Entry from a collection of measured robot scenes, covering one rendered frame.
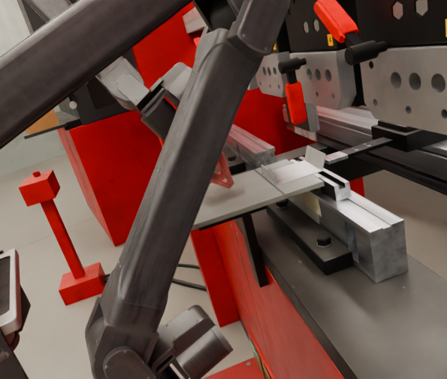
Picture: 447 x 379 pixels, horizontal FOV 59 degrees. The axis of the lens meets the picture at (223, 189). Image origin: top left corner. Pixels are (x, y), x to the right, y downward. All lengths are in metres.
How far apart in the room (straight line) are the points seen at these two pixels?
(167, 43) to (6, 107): 1.25
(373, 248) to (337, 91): 0.25
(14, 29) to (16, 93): 7.40
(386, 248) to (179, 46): 1.16
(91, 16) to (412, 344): 0.52
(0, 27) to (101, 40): 7.40
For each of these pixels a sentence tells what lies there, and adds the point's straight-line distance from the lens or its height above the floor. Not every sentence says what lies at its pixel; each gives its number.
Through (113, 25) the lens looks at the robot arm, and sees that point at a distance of 0.38.
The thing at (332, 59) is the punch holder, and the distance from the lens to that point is 0.55.
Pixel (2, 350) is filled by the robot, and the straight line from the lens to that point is 0.57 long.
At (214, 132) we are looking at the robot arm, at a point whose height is 1.20.
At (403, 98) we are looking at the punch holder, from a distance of 0.45.
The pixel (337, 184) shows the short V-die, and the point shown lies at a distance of 0.75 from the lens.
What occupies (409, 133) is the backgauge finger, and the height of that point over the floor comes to 1.02.
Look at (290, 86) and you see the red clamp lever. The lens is 0.61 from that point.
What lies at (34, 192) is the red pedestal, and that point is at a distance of 2.44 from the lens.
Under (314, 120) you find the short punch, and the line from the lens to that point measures 0.76.
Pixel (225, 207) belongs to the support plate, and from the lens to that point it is 0.73.
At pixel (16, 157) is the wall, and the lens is 7.80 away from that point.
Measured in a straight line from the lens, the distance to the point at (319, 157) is 0.81.
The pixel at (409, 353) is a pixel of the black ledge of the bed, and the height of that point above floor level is 0.88.
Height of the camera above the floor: 1.29
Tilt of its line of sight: 21 degrees down
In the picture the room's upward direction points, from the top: 15 degrees counter-clockwise
